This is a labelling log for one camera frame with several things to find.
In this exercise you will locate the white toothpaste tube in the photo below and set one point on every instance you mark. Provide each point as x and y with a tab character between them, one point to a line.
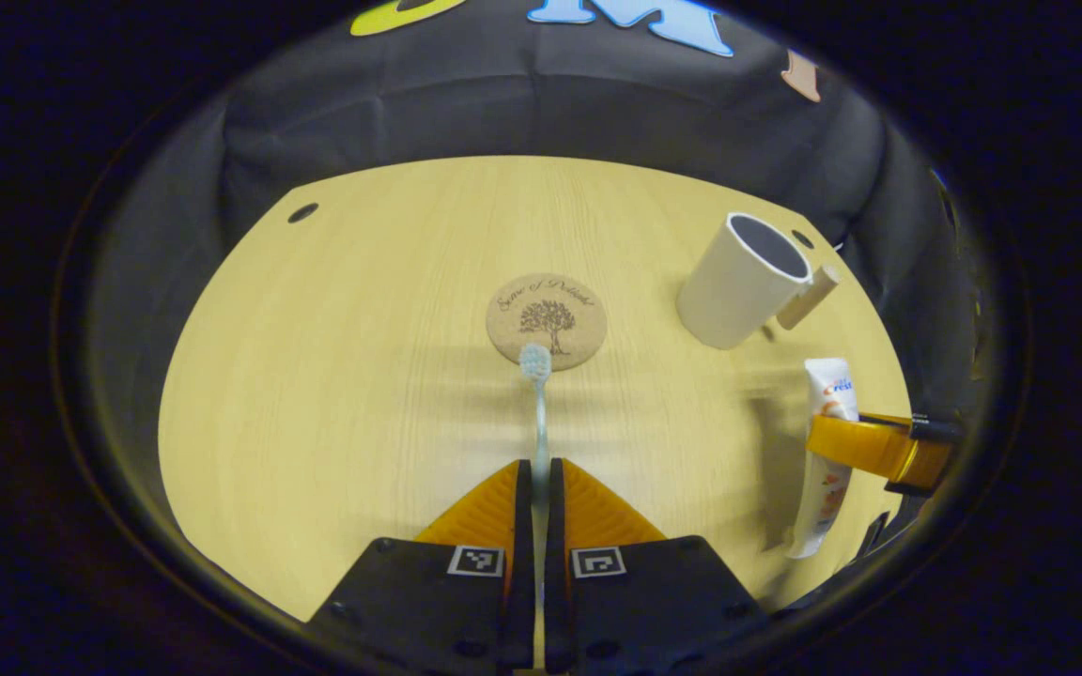
827	385

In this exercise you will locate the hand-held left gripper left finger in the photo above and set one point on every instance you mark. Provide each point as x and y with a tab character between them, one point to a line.
522	563

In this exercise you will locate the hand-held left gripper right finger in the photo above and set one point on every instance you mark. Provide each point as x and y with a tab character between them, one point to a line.
555	563

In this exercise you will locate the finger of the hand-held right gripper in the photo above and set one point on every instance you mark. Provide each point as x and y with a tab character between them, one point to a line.
870	446

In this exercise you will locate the pale blue toothbrush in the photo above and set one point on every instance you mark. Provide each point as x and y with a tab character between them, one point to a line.
535	361

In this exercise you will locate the round cork coaster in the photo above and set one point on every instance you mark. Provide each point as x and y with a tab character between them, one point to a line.
522	310

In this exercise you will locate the round black desktop hole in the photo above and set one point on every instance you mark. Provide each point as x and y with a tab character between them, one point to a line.
302	212
802	238

